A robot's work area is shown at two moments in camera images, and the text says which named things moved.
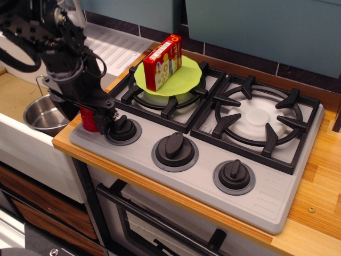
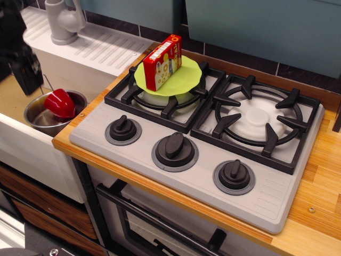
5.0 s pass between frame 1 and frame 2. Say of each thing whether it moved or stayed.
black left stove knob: stayed
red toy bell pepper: moved
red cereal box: stayed
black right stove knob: stayed
